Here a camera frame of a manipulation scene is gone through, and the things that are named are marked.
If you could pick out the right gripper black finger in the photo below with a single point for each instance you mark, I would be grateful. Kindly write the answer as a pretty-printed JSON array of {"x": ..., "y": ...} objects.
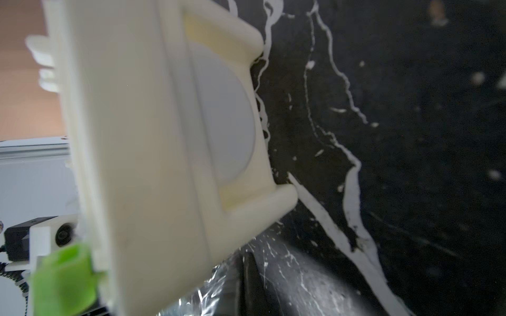
[{"x": 254, "y": 300}]

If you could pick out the pink pot with green plant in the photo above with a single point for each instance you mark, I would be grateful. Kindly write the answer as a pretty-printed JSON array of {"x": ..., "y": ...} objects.
[{"x": 27, "y": 111}]

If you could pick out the cream plastic wrap dispenser box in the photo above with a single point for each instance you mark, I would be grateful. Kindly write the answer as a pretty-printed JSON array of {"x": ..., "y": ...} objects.
[{"x": 166, "y": 146}]

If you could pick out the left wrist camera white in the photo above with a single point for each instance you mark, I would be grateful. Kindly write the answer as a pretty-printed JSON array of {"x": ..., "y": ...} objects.
[{"x": 50, "y": 236}]

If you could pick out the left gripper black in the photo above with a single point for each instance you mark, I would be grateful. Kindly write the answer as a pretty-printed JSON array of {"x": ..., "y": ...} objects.
[{"x": 17, "y": 239}]

